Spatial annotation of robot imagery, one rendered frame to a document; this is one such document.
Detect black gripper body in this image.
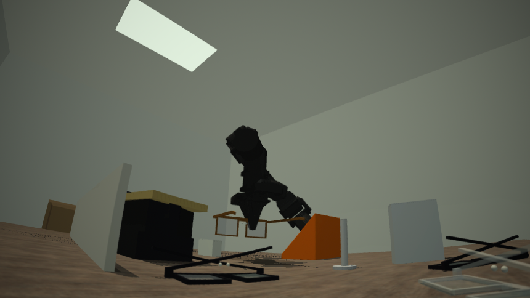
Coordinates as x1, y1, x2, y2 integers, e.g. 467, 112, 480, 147
230, 164, 283, 206

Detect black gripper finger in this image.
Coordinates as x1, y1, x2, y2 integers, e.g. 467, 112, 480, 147
243, 198, 271, 230
237, 201, 248, 218

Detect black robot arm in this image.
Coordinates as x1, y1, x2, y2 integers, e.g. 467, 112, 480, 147
226, 125, 312, 231

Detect brown rectangular glasses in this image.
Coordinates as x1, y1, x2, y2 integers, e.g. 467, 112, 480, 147
213, 211, 305, 238

